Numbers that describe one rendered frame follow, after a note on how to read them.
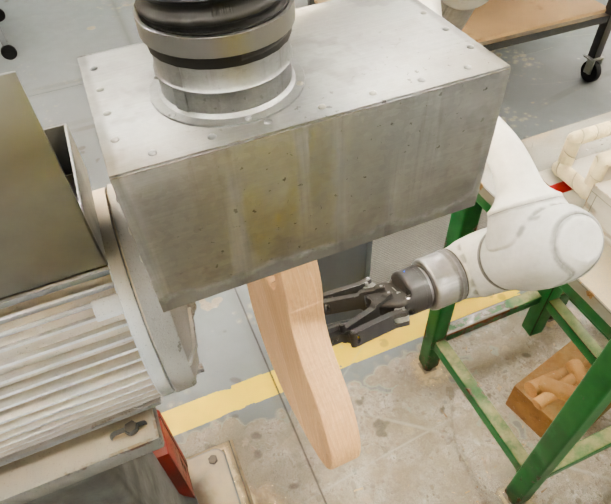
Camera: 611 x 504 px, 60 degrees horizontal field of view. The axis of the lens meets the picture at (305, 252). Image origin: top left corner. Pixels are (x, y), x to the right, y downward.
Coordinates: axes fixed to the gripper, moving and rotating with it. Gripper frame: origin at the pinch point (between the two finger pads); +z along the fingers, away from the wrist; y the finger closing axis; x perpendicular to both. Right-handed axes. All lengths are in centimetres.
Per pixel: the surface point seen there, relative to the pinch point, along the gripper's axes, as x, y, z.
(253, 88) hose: 40, -32, 6
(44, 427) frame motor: 12.1, -17.8, 32.5
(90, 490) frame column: -6.6, -7.2, 35.0
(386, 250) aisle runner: -59, 126, -71
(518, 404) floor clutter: -88, 47, -74
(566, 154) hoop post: 4, 22, -70
